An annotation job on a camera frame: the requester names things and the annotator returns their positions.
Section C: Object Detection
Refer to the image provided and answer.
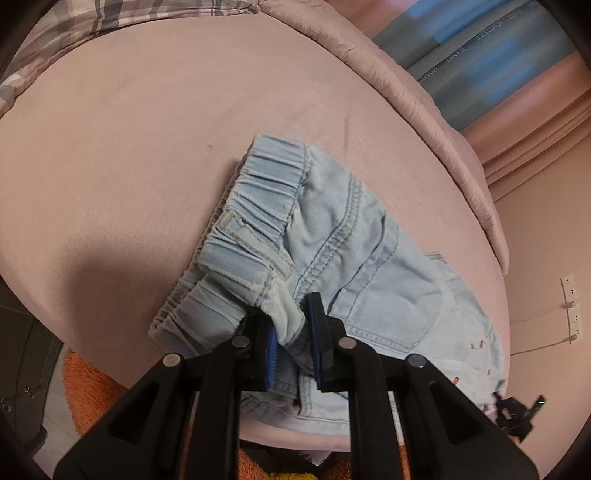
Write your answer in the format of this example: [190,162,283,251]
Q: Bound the light blue denim pants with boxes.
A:
[149,135,505,446]

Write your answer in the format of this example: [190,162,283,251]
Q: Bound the orange fluffy rug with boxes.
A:
[62,347,412,480]

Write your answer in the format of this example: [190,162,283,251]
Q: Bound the dark bedside cabinet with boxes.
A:
[0,283,62,456]

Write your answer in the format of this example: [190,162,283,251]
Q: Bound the pink bed sheet mattress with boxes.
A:
[1,9,508,451]

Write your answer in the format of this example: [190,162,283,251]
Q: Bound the pink curtain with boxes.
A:
[332,1,590,199]

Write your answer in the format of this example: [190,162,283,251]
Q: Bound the blue grey curtain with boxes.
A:
[373,0,575,131]

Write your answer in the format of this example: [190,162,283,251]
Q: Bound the plaid pillow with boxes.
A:
[1,1,259,114]

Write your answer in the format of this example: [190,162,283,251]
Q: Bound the pink folded comforter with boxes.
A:
[259,1,510,273]

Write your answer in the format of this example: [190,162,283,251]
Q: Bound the white cable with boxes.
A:
[510,301,578,357]

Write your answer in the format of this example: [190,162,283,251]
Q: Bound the white wall power strip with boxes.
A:
[561,273,582,343]

